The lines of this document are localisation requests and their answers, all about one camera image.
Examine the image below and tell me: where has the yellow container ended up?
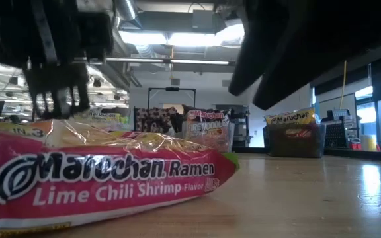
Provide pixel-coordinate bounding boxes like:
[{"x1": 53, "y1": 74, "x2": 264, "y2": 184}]
[{"x1": 361, "y1": 134, "x2": 378, "y2": 152}]

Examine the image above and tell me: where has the yellow hanging cable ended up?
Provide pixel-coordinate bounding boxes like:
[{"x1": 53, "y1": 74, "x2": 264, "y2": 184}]
[{"x1": 341, "y1": 61, "x2": 347, "y2": 110}]

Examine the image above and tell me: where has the green lime chili ramen packet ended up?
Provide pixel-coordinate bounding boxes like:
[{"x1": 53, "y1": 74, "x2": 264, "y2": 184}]
[
  {"x1": 73, "y1": 110, "x2": 125, "y2": 132},
  {"x1": 0, "y1": 118, "x2": 240, "y2": 237}
]

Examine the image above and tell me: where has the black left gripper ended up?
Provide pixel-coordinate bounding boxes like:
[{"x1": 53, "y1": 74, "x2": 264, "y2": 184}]
[{"x1": 0, "y1": 9, "x2": 114, "y2": 122}]

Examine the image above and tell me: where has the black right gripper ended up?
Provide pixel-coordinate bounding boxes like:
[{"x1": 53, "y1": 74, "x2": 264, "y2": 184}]
[{"x1": 252, "y1": 0, "x2": 381, "y2": 112}]

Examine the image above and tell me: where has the black perforated desk organizer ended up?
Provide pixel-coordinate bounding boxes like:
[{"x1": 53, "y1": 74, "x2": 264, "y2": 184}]
[{"x1": 324, "y1": 122, "x2": 349, "y2": 149}]

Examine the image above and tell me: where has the black desk phone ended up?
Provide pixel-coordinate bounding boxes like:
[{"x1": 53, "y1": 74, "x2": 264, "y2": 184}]
[{"x1": 327, "y1": 108, "x2": 349, "y2": 122}]

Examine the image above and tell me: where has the grey ceiling vent box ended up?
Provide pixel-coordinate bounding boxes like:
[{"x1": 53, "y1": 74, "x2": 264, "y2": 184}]
[{"x1": 192, "y1": 9, "x2": 217, "y2": 32}]

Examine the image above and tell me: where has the blue Maruchan ramen packet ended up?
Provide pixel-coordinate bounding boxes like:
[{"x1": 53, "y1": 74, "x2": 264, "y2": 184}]
[{"x1": 265, "y1": 107, "x2": 318, "y2": 139}]

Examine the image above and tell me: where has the dark grey plastic bin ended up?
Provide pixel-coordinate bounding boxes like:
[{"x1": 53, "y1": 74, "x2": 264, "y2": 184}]
[{"x1": 267, "y1": 122, "x2": 327, "y2": 159}]

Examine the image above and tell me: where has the black camera stand arch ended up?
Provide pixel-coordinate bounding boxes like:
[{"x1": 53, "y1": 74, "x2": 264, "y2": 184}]
[{"x1": 147, "y1": 87, "x2": 197, "y2": 110}]

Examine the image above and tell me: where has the white partition panel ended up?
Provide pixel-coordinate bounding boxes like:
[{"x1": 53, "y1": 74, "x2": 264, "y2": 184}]
[{"x1": 311, "y1": 93, "x2": 357, "y2": 120}]

